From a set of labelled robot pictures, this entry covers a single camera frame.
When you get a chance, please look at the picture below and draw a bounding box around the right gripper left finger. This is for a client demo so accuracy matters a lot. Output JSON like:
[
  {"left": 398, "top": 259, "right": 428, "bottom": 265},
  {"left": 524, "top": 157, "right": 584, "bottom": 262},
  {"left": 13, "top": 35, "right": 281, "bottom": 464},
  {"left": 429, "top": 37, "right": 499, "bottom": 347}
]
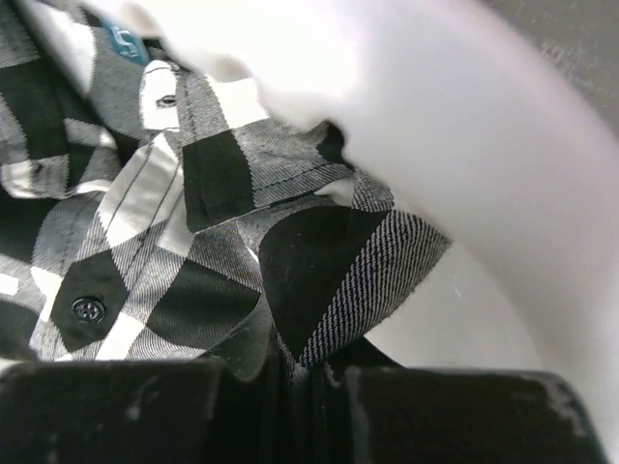
[{"left": 0, "top": 333, "right": 310, "bottom": 464}]

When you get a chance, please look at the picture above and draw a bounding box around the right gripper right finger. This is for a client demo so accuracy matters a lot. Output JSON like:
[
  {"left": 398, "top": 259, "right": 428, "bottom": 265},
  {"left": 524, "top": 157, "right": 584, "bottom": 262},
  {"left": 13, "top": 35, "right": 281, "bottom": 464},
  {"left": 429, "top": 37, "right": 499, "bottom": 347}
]
[{"left": 307, "top": 335, "right": 604, "bottom": 464}]

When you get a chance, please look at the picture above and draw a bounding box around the black white plaid shirt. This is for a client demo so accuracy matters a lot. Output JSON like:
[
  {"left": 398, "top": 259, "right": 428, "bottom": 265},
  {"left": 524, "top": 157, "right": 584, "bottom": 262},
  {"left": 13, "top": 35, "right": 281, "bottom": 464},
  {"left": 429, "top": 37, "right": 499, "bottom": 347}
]
[{"left": 0, "top": 0, "right": 454, "bottom": 383}]

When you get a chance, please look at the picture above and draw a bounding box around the white plastic basin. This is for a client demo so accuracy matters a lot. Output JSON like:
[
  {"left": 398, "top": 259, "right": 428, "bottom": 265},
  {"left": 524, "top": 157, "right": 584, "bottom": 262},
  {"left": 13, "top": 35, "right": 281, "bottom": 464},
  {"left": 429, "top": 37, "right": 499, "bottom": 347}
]
[{"left": 77, "top": 1, "right": 618, "bottom": 463}]

